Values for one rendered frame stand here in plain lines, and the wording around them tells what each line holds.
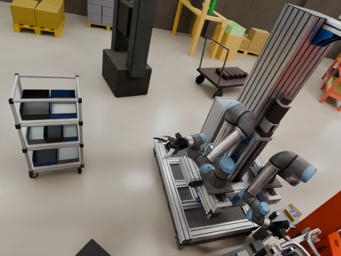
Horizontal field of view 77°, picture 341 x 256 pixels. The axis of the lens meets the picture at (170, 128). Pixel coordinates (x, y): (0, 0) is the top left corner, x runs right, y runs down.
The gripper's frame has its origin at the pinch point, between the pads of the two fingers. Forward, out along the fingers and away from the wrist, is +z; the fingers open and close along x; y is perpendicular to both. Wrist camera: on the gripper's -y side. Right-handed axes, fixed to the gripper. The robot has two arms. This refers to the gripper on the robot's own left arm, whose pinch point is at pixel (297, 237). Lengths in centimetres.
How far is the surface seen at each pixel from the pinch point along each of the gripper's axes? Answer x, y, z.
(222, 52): -522, 59, -149
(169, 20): -606, 53, -357
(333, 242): -11.0, -0.4, 26.3
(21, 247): 73, 83, -182
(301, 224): -19.8, 8.0, 9.3
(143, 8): -172, -59, -230
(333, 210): -16.9, -22.1, 12.1
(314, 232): 5.5, -18.2, -0.6
